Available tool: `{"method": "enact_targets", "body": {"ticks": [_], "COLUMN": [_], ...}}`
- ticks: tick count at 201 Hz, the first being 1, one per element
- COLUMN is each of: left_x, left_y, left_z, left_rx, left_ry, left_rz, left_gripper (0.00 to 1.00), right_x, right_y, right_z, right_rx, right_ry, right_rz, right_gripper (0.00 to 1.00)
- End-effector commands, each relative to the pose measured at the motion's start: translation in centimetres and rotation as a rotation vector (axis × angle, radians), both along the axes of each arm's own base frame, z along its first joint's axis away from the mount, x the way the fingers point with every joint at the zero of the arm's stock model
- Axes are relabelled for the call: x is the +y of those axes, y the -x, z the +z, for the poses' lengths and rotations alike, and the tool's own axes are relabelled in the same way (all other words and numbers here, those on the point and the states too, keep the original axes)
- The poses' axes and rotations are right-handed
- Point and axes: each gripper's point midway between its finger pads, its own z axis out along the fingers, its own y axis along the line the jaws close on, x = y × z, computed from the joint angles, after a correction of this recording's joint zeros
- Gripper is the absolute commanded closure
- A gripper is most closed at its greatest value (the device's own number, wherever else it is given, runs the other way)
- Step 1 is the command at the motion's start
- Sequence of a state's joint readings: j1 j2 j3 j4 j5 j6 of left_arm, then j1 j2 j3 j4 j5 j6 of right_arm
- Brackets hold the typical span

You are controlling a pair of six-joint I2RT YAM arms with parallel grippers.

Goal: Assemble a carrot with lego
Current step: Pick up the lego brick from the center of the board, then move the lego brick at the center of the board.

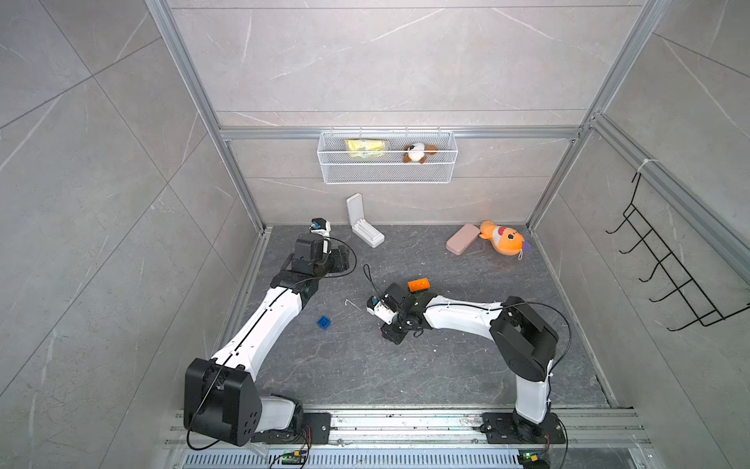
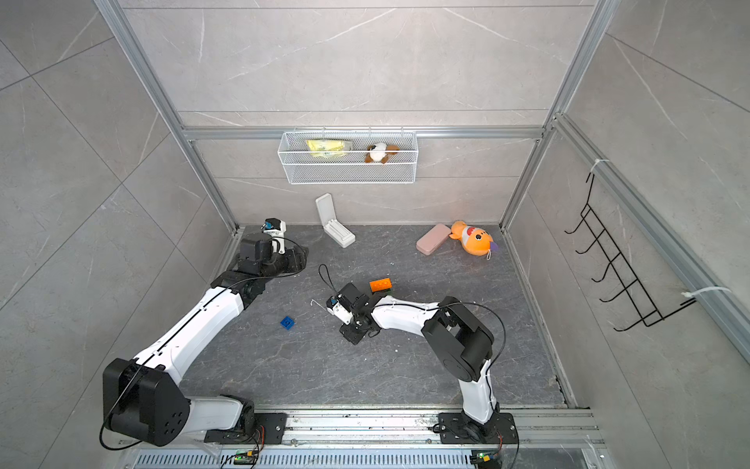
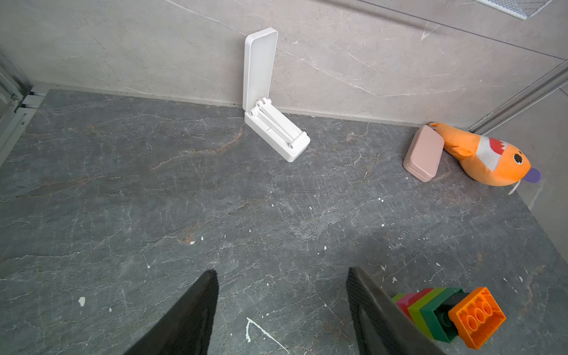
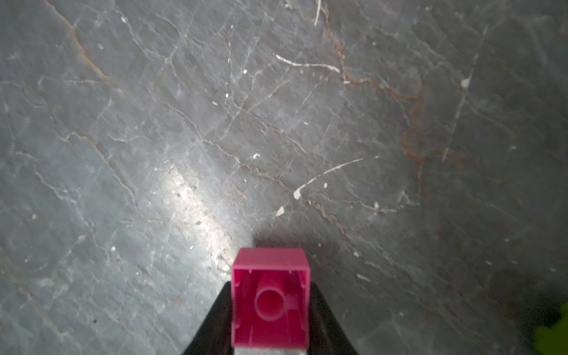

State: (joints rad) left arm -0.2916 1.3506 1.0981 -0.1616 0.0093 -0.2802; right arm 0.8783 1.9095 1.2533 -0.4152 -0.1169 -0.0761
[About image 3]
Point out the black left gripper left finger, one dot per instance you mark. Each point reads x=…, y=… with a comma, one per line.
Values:
x=187, y=327

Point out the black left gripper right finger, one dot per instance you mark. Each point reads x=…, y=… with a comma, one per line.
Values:
x=380, y=327

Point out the lime small lego brick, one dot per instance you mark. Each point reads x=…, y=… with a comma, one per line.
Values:
x=398, y=297

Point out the lime green long lego brick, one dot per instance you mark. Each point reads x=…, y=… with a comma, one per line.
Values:
x=423, y=317

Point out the red lego brick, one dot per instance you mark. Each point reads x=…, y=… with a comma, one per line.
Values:
x=418, y=296

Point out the dark green lego brick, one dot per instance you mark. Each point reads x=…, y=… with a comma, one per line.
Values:
x=451, y=335

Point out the orange lego brick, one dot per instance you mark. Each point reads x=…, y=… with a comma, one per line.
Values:
x=477, y=317

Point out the magenta lego brick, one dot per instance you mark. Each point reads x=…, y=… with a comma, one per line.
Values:
x=403, y=304

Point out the black lego brick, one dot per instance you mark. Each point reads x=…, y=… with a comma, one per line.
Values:
x=442, y=312

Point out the pink rectangular case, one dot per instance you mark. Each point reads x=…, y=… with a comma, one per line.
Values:
x=424, y=154

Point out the orange plush fish toy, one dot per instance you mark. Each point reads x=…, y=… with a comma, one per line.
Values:
x=487, y=160

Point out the white open flip box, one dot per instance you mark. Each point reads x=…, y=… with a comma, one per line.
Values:
x=260, y=114

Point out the white wire mesh basket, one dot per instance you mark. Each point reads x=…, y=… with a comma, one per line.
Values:
x=520, y=9

